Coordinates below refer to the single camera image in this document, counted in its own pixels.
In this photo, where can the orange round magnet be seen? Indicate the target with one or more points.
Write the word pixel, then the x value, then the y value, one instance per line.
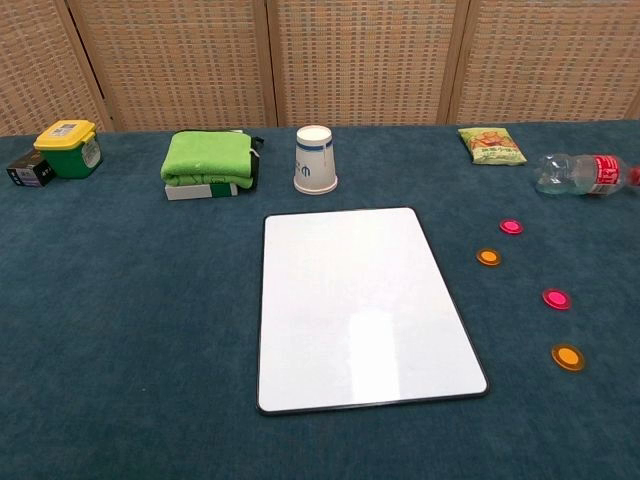
pixel 567 357
pixel 488 257

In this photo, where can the red round magnet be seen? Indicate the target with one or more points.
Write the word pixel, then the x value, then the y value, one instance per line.
pixel 512 226
pixel 556 299

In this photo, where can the white rectangular board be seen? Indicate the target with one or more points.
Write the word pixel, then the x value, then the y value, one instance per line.
pixel 360 310

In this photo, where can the white paper cup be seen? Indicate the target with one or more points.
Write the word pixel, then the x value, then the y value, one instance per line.
pixel 315 160

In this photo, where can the white and green box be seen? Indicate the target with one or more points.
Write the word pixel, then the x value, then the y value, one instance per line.
pixel 200 191

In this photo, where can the folded green towel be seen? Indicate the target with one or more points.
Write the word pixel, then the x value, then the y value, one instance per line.
pixel 205 155

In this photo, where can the woven screen panel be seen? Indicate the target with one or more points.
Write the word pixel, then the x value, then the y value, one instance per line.
pixel 175 60
pixel 550 60
pixel 35 60
pixel 360 60

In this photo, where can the green pea snack bag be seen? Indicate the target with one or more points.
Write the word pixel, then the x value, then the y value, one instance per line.
pixel 492 146

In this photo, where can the teal table cloth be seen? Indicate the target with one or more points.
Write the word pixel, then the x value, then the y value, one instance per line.
pixel 125 300

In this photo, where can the green container yellow lid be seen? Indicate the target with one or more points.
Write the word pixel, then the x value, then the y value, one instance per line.
pixel 70 155

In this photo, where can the clear bottle red label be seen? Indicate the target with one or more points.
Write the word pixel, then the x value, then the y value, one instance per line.
pixel 580 175

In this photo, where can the small black box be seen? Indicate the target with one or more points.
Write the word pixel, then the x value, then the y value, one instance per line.
pixel 27 172

